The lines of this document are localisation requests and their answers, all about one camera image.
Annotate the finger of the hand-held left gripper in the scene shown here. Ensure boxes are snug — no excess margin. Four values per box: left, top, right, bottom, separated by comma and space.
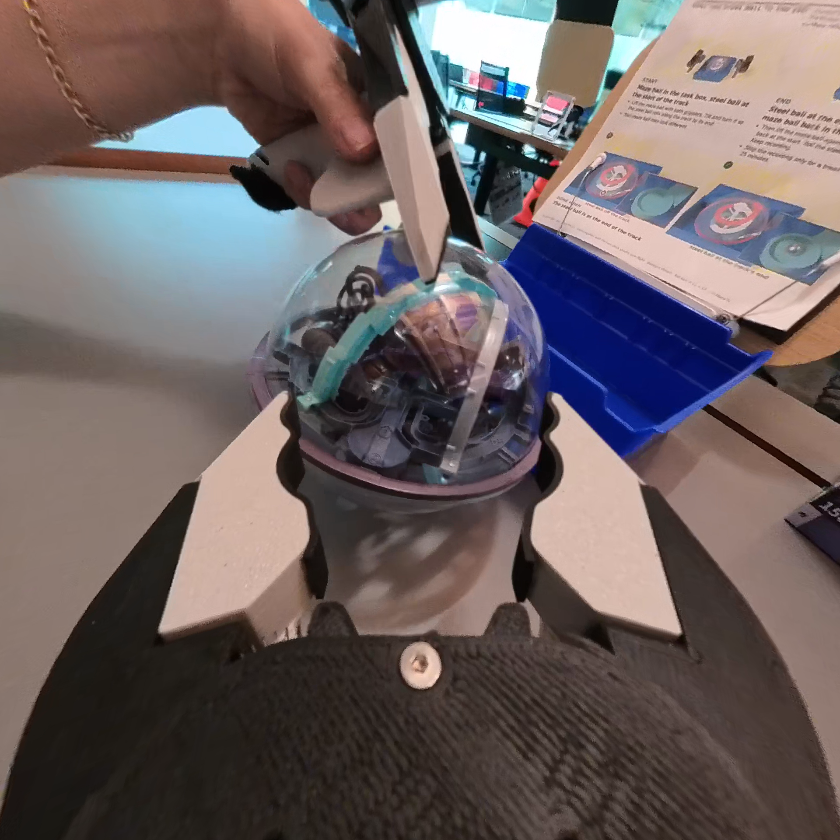
392, 0, 487, 252
374, 91, 452, 283

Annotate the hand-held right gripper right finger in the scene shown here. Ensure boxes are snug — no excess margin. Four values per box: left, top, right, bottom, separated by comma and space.
512, 392, 685, 644

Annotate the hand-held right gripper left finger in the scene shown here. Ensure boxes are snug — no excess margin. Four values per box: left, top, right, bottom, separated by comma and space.
157, 392, 329, 644

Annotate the clear plastic maze ball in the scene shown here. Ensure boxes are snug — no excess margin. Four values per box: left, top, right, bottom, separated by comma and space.
246, 226, 551, 513

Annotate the dark blue maze ball box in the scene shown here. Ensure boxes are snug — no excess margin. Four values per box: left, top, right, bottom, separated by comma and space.
785, 482, 840, 565

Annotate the person's left hand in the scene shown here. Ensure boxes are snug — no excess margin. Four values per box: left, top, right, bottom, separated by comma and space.
131, 0, 385, 236

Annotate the red-orange cone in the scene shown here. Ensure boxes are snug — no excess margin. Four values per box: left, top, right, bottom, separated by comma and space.
515, 177, 546, 227

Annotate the wooden desk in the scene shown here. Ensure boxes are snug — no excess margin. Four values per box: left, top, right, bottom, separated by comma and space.
449, 105, 578, 158

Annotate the clear acrylic stand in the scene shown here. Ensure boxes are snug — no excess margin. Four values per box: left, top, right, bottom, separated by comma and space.
535, 88, 577, 135

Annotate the tan divider panel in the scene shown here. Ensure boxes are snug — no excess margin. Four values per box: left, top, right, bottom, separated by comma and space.
538, 20, 614, 106

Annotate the blue plastic bin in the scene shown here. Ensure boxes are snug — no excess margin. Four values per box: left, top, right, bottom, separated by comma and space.
502, 223, 774, 460

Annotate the printed instruction sheet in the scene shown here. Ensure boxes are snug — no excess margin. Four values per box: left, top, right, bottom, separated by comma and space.
533, 0, 840, 332

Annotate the gold chain bracelet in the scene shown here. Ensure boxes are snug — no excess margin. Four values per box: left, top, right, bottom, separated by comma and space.
21, 0, 137, 143

